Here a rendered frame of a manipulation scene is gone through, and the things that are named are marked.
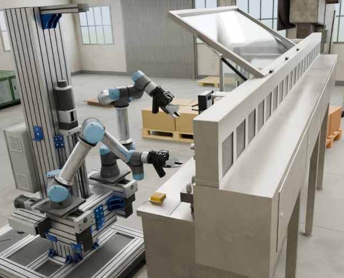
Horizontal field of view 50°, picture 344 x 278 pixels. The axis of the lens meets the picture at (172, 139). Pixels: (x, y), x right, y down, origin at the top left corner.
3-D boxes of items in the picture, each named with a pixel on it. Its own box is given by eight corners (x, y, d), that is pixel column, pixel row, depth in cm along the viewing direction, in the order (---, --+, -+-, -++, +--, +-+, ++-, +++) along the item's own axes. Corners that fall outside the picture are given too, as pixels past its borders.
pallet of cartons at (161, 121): (235, 128, 619) (235, 101, 603) (209, 147, 543) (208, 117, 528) (168, 120, 688) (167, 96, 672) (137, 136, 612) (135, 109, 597)
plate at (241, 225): (306, 83, 388) (308, 54, 378) (335, 84, 376) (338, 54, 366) (190, 261, 128) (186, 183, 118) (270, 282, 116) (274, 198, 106)
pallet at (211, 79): (251, 82, 973) (251, 78, 969) (239, 89, 905) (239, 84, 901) (208, 80, 1034) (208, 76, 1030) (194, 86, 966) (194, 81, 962)
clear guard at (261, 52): (236, 9, 266) (236, 9, 266) (295, 47, 257) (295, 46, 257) (173, 16, 178) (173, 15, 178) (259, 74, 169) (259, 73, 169)
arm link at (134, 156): (133, 159, 238) (131, 147, 235) (147, 161, 234) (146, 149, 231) (126, 164, 232) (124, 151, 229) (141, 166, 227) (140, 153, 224)
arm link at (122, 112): (113, 156, 284) (106, 87, 263) (132, 151, 290) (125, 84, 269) (118, 162, 274) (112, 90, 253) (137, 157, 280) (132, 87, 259)
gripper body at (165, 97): (170, 100, 211) (155, 86, 212) (162, 111, 216) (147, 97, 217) (176, 97, 217) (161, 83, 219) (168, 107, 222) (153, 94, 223)
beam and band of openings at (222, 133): (311, 54, 376) (312, 31, 368) (320, 54, 372) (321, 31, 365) (194, 183, 118) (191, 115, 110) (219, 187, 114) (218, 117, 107)
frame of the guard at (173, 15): (231, 14, 273) (236, 5, 269) (294, 55, 263) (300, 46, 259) (160, 25, 178) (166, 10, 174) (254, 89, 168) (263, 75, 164)
